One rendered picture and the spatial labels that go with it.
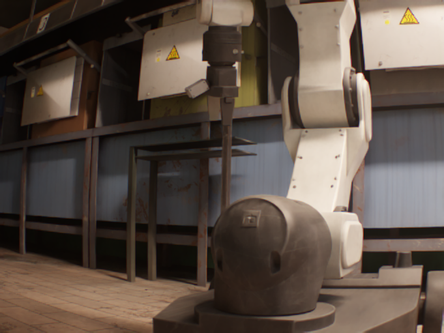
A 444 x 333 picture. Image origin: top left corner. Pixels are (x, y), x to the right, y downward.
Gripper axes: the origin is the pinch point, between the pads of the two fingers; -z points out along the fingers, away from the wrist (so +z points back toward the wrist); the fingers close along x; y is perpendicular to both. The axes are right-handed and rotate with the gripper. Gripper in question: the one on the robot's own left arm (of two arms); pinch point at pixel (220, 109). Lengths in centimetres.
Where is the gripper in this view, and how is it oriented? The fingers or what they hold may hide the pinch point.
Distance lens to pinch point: 113.6
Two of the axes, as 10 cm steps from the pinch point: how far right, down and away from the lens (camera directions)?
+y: -9.5, 0.4, -3.0
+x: -3.0, -2.1, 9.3
